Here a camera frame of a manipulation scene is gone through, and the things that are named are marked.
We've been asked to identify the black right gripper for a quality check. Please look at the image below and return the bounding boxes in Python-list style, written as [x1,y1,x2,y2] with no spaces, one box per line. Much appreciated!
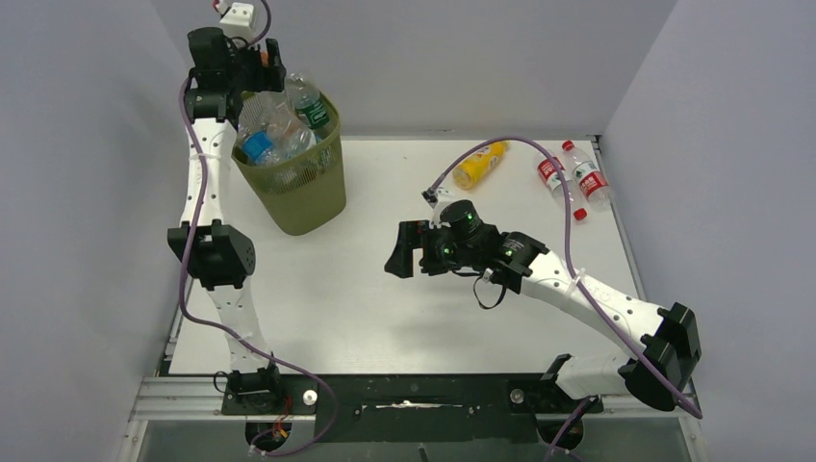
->
[385,220,478,280]

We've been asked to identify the dark green label bottle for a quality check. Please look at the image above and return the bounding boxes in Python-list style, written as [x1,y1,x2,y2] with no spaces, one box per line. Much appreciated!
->
[286,72,334,140]

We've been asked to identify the large clear plastic bottle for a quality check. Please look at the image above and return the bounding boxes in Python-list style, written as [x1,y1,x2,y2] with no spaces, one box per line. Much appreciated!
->
[253,92,318,166]

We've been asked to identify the blue label water bottle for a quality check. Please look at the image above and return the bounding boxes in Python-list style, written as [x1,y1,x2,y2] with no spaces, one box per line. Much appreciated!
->
[237,121,281,167]

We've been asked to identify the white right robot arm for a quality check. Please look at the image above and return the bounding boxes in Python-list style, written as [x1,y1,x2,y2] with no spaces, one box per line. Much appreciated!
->
[384,197,701,417]

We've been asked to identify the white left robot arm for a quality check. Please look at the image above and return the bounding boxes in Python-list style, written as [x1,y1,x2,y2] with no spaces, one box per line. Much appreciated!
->
[166,1,287,404]

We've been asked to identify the green plastic mesh bin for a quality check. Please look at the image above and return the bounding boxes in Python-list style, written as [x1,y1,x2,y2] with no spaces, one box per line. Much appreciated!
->
[232,91,346,236]

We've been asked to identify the yellow juice bottle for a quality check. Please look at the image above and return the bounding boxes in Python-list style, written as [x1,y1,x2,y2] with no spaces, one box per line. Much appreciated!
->
[452,141,510,190]

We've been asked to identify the red label bottle red cap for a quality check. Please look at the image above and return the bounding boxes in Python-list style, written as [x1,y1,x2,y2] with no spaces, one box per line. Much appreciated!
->
[534,153,588,223]

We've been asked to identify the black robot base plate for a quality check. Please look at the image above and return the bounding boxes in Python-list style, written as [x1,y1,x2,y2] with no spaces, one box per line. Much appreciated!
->
[220,373,579,449]

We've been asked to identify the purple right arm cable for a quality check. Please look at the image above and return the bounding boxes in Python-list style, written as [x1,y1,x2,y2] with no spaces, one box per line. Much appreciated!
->
[423,135,703,462]

